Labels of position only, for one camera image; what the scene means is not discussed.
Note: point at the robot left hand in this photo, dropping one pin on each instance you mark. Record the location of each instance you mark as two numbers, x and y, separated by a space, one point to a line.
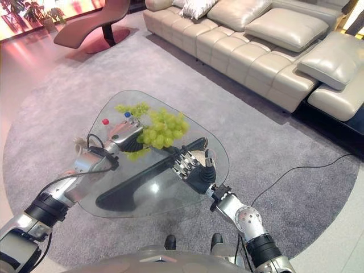
125 136

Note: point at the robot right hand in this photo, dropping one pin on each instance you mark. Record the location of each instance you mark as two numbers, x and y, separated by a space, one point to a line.
200 179

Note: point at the large green grape bunch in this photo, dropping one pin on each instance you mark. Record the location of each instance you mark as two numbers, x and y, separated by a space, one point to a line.
163 129

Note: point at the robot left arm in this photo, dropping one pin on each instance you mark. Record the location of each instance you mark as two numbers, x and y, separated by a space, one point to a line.
54 196

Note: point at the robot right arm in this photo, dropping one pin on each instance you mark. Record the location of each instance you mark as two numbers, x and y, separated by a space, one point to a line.
248 220

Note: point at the clear bottle with blue cap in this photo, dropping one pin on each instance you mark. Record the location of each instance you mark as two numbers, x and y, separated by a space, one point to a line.
128 115

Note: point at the clear bottle with red cap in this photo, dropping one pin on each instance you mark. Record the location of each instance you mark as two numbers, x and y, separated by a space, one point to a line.
106 123

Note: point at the small green grape bunch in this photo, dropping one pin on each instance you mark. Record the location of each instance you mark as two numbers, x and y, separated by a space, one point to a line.
136 109

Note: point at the pale dried stem piece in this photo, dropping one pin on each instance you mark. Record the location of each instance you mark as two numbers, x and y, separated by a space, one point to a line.
79 143

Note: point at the black table base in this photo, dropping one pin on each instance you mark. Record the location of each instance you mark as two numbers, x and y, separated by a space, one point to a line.
133 185

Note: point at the grey round rug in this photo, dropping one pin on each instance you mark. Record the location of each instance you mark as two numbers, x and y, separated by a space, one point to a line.
256 159

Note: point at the robot right dark foot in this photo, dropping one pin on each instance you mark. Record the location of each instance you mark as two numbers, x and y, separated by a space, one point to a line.
216 241

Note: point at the robot dark foot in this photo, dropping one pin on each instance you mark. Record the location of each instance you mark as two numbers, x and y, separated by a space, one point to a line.
216 241
170 241

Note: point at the robot left dark foot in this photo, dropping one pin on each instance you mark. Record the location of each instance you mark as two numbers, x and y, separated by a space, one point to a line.
170 241

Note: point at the silver robot torso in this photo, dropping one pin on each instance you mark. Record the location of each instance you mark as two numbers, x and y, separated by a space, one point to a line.
153 263

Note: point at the brown curved lounge chair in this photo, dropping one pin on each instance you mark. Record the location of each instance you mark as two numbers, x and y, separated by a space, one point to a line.
85 28

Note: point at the beige leather sofa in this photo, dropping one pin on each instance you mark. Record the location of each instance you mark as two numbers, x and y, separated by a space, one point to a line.
236 57

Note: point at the black sofa base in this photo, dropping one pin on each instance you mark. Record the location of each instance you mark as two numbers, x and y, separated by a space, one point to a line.
335 130

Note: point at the white fluffy pillow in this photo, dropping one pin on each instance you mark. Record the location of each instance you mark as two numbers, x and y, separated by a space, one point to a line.
194 8

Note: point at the green potted plant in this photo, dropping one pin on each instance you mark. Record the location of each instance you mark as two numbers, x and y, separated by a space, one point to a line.
42 12

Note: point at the beige leather back cushion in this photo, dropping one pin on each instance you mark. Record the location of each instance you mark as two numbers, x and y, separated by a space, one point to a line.
237 12

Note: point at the beige leather seat cushion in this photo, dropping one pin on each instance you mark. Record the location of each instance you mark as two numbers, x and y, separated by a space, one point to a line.
334 61
287 28

